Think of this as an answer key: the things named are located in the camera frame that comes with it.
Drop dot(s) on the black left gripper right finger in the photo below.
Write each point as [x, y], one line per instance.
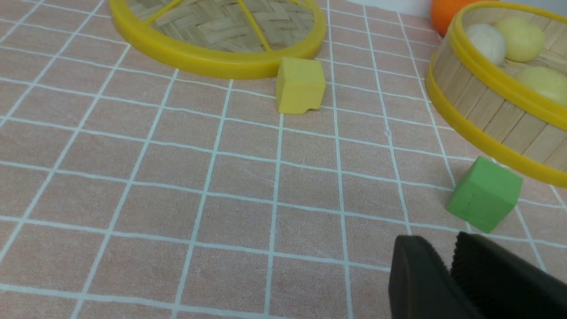
[502, 285]

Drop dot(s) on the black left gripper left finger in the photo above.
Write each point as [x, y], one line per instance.
[420, 286]

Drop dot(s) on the bamboo steamer lid yellow rim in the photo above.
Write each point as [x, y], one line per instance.
[231, 39]

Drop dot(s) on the yellow bun bottom edge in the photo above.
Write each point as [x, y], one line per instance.
[546, 81]

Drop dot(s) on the orange fruit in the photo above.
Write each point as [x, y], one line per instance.
[443, 11]

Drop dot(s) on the white bun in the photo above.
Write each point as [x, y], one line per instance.
[489, 41]

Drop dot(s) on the bamboo steamer tray yellow rim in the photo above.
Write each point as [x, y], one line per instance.
[487, 106]

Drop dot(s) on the yellow foam block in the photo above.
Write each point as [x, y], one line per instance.
[300, 85]

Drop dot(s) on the pink checkered tablecloth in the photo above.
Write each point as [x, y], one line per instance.
[132, 190]

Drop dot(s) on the green foam cube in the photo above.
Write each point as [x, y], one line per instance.
[485, 195]

